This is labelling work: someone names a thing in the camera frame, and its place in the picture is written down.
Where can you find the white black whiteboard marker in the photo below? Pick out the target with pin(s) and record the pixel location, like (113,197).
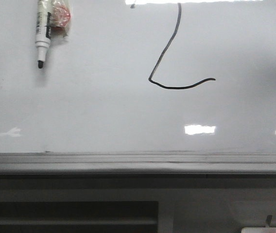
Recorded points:
(43,30)

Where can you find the white whiteboard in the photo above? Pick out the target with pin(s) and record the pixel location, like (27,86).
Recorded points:
(214,90)

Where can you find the grey aluminium whiteboard tray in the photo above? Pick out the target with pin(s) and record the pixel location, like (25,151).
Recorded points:
(136,163)

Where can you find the dark slatted vent panel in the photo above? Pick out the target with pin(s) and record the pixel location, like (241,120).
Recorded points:
(79,217)

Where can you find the white box at bottom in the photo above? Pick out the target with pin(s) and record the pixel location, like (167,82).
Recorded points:
(259,230)

